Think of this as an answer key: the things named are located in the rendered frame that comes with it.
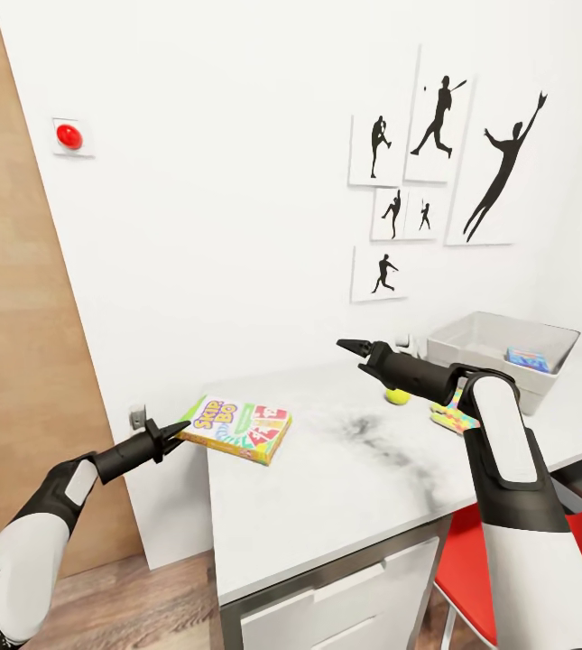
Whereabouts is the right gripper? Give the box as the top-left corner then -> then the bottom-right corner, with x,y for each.
337,339 -> 431,397

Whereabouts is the jigsaw puzzle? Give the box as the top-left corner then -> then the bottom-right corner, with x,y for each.
430,389 -> 479,434

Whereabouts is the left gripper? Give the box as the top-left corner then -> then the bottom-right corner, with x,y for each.
115,418 -> 192,472

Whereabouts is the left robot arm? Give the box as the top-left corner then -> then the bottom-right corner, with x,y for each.
0,402 -> 192,650

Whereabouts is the board game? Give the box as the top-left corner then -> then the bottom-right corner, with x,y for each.
506,348 -> 549,374
174,395 -> 294,466

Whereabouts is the tennis ball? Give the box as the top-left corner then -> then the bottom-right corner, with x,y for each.
386,390 -> 412,404

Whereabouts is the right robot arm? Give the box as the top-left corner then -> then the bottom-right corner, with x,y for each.
337,333 -> 582,650

